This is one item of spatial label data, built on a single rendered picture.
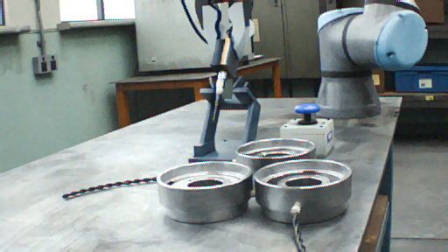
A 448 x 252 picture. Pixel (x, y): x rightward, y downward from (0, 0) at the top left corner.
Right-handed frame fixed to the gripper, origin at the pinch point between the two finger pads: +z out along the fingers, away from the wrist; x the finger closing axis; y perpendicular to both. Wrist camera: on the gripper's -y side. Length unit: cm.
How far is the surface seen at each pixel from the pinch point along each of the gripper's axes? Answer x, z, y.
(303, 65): 92, 29, 353
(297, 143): -13.0, 12.7, -7.5
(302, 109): -11.7, 9.3, 0.0
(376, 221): -19, 41, 35
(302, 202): -19.8, 13.6, -27.7
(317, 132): -14.3, 12.4, -1.5
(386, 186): -18, 39, 54
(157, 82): 118, 21, 158
